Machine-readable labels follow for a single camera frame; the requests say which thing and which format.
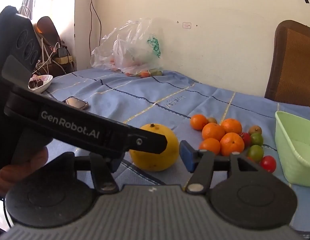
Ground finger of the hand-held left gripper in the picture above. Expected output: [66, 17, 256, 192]
[125, 127, 168, 155]

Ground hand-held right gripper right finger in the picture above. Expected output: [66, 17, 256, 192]
[179, 141, 262, 195]

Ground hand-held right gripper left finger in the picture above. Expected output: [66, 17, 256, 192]
[74, 153, 125, 195]

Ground large yellow pomelo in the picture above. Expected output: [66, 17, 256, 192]
[129, 123, 180, 172]

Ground red tomato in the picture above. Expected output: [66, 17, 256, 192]
[260, 155, 277, 173]
[241, 132, 251, 148]

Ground light green plastic basket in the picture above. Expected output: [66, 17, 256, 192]
[275, 110, 310, 187]

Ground person's left hand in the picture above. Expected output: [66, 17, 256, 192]
[0, 146, 50, 198]

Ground white bowl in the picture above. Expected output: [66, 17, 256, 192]
[28, 74, 54, 93]

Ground blue checked bedsheet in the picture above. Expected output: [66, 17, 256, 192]
[33, 68, 310, 232]

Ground grey phone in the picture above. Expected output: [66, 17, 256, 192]
[65, 97, 89, 110]

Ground yellowed power strip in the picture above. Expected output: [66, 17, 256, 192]
[53, 56, 75, 65]

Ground clear plastic bag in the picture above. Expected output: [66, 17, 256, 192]
[91, 17, 163, 77]

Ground brown woven chair back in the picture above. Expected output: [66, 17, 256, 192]
[264, 20, 310, 110]

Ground white charging cables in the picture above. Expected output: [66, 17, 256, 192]
[33, 37, 64, 77]

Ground black wall cable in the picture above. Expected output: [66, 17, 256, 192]
[86, 0, 103, 53]

